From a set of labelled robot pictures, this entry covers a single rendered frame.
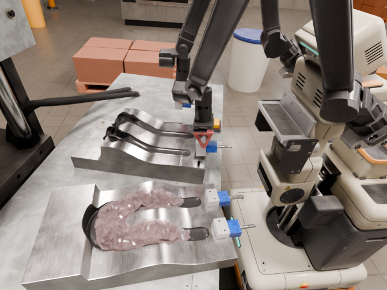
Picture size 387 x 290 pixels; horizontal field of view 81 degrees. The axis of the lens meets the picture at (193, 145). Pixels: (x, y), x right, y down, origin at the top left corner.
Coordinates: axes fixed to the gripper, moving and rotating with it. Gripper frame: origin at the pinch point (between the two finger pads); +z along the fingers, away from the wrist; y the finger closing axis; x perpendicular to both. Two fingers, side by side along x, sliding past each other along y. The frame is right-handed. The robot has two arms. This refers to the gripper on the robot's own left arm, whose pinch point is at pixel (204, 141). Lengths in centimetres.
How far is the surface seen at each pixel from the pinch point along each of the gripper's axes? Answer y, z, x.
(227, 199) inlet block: 16.0, 11.9, 8.4
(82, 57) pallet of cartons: -190, 4, -151
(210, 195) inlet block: 16.8, 9.9, 2.9
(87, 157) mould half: 5.3, 4.2, -43.1
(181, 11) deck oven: -538, -29, -84
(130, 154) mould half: 6.6, 1.6, -25.6
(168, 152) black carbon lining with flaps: -1.0, 5.4, -13.8
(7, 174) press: 11, 9, -73
